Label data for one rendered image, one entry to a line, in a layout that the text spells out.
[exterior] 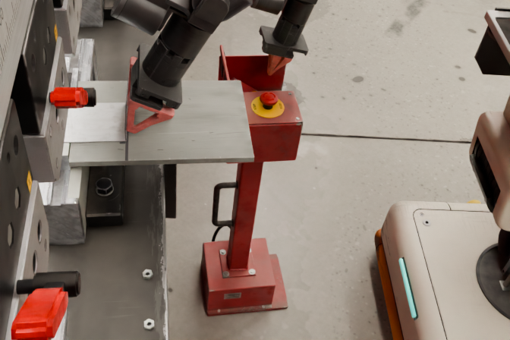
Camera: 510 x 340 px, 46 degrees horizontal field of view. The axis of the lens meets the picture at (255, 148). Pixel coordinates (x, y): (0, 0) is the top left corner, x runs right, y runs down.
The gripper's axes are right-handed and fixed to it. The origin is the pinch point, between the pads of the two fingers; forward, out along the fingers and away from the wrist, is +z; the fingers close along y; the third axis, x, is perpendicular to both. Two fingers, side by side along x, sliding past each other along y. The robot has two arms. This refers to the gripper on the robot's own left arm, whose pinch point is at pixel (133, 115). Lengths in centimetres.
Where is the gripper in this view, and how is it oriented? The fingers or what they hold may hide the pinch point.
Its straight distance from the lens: 91.4
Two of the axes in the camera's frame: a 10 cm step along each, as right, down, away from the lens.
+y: 1.2, 7.1, -6.9
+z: -5.4, 6.3, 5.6
